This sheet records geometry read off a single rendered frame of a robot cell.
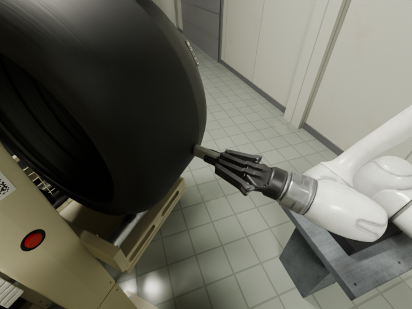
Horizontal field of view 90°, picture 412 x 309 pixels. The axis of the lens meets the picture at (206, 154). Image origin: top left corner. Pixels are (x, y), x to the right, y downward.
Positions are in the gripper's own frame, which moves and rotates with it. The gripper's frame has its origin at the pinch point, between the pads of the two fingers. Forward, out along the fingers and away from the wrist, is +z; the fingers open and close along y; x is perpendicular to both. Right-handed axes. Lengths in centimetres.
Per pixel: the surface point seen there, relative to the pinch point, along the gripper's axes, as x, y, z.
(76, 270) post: 28.8, 31.7, 20.5
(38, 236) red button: 9.1, 31.9, 22.8
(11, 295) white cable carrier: 18, 42, 23
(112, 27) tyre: -26.8, 8.3, 16.3
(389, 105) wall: 33, -164, -95
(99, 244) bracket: 19.8, 25.5, 16.2
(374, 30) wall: -9, -193, -60
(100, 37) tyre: -26.2, 11.5, 15.7
